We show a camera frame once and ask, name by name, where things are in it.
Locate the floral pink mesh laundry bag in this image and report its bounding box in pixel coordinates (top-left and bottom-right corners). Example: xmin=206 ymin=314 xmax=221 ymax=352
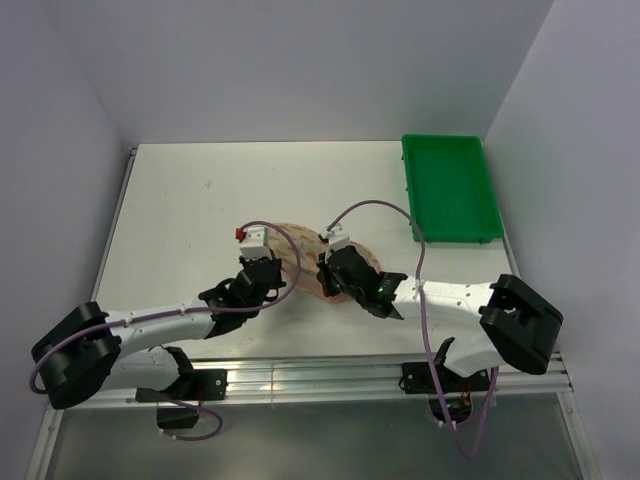
xmin=266 ymin=223 xmax=351 ymax=304

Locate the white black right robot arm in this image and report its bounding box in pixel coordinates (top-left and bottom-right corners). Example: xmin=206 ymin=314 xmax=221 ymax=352
xmin=317 ymin=246 xmax=563 ymax=390

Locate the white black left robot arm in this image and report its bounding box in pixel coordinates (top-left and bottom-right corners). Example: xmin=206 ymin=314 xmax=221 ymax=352
xmin=29 ymin=255 xmax=292 ymax=410

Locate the green plastic tray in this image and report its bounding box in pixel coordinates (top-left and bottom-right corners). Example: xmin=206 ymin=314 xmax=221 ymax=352
xmin=401 ymin=134 xmax=504 ymax=244

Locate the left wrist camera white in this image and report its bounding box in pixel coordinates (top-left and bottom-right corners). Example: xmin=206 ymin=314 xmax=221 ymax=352
xmin=235 ymin=226 xmax=272 ymax=261

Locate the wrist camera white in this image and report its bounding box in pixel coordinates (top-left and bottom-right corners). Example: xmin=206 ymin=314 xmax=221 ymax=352
xmin=235 ymin=226 xmax=272 ymax=261
xmin=319 ymin=223 xmax=351 ymax=252

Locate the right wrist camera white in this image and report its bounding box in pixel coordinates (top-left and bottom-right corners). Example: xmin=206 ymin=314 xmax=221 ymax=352
xmin=319 ymin=223 xmax=351 ymax=252

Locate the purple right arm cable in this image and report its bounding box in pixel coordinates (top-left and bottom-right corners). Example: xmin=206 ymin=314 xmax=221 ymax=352
xmin=327 ymin=200 xmax=499 ymax=459

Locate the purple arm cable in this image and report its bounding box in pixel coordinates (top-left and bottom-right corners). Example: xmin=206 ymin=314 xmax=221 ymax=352
xmin=28 ymin=220 xmax=301 ymax=444
xmin=327 ymin=200 xmax=499 ymax=459

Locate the aluminium table frame rail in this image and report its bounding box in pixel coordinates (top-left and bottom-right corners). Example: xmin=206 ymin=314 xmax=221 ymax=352
xmin=49 ymin=147 xmax=574 ymax=406

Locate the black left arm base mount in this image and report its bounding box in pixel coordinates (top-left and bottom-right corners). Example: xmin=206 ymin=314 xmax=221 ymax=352
xmin=134 ymin=369 xmax=227 ymax=442

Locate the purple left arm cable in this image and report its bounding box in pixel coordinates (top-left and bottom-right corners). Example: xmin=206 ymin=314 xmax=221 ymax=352
xmin=28 ymin=220 xmax=301 ymax=444

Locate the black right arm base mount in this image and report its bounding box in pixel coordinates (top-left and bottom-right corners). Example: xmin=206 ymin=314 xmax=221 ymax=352
xmin=398 ymin=362 xmax=490 ymax=423

